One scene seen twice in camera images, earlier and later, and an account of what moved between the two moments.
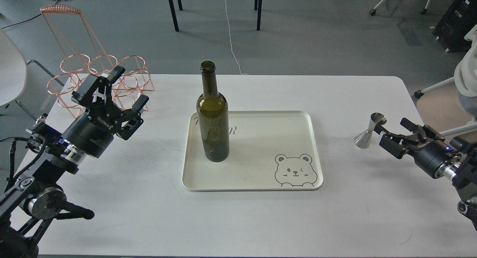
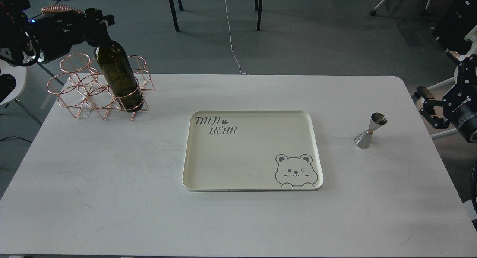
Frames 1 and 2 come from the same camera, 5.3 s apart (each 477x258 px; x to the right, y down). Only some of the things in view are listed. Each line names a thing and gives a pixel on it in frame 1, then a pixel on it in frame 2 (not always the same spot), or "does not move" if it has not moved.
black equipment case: [458, 18] does not move
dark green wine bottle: [212, 118] to [120, 75]
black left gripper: [93, 133] to [54, 34]
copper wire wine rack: [84, 54] does not move
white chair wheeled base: [423, 11] does not move
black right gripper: [428, 156] to [460, 104]
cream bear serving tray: [268, 150] does not move
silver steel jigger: [363, 140] does not move
